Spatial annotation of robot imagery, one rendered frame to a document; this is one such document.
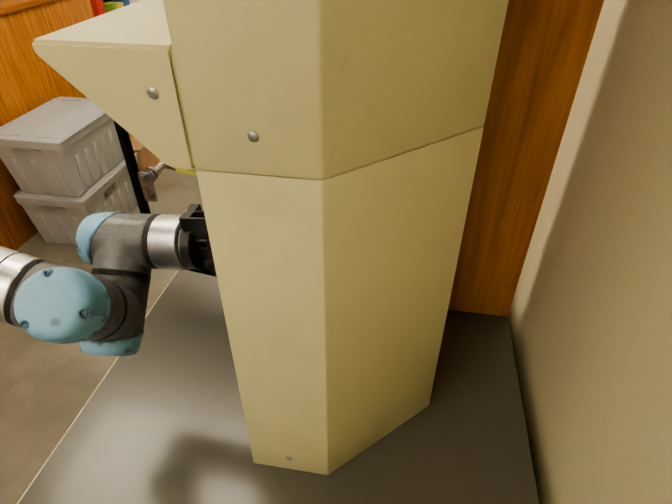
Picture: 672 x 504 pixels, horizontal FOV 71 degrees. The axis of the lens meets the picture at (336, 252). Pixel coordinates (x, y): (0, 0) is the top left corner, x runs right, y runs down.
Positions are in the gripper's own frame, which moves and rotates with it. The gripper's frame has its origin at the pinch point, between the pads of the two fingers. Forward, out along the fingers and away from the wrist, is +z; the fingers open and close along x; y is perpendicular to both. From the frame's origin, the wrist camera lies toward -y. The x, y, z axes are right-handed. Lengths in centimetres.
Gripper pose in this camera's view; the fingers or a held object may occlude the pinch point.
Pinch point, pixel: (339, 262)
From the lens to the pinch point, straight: 61.5
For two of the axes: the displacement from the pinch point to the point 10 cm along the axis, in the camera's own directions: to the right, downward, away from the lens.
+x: 1.7, -5.9, 7.9
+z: 9.8, 0.4, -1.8
